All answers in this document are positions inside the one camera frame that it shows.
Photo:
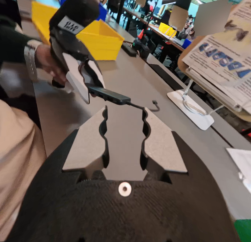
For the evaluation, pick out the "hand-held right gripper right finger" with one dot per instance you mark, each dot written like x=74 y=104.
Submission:
x=162 y=148

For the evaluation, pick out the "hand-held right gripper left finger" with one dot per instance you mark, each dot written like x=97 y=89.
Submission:
x=86 y=148

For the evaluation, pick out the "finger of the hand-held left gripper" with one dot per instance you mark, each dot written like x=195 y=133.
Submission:
x=97 y=73
x=75 y=79

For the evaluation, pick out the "black USB hub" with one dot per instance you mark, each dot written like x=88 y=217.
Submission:
x=109 y=96

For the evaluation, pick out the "yellow plastic bin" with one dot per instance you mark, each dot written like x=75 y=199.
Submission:
x=100 y=40

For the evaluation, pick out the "green plastic bin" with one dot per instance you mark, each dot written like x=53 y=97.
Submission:
x=243 y=230

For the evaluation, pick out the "person's left forearm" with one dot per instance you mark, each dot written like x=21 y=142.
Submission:
x=11 y=44

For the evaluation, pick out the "grey desk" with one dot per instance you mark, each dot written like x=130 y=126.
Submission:
x=127 y=79

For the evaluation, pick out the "person's left hand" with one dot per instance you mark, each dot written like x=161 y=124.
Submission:
x=49 y=63

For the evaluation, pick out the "black power strip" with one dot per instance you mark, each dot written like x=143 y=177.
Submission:
x=128 y=49

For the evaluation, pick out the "blue plastic bin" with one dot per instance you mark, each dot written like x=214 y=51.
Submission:
x=102 y=10

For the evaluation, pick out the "person's pale clothing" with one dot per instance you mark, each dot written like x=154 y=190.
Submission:
x=17 y=157

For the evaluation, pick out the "printed paper sheet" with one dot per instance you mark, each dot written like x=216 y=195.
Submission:
x=241 y=163

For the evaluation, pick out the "small yellow bin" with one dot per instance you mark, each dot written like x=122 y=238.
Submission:
x=163 y=28
x=172 y=32

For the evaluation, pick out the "cardboard sheet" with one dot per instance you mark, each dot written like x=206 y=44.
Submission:
x=178 y=17

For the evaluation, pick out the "instruction sheet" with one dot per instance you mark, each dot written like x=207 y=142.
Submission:
x=221 y=57

